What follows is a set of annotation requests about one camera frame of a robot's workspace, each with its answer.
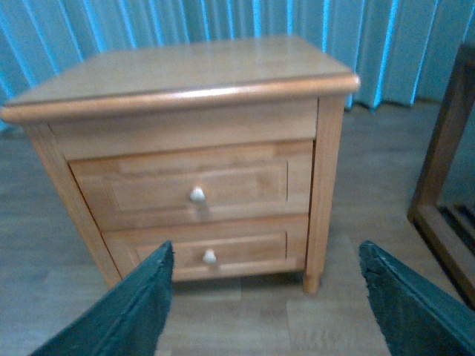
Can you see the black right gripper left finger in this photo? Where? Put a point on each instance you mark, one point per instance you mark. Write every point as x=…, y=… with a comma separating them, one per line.
x=128, y=320

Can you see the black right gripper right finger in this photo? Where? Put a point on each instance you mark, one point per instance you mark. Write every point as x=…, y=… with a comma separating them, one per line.
x=415, y=316

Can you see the wooden drawer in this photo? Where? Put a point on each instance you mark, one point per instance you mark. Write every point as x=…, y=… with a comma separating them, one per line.
x=197, y=186
x=216, y=250

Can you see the light wooden nightstand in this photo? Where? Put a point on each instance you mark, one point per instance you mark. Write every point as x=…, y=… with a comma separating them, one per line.
x=190, y=97

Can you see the pale blue pleated curtain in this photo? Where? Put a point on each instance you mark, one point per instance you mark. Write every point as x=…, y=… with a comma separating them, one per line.
x=402, y=50

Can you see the dark wooden chair frame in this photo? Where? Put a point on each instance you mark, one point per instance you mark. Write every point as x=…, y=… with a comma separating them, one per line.
x=447, y=246

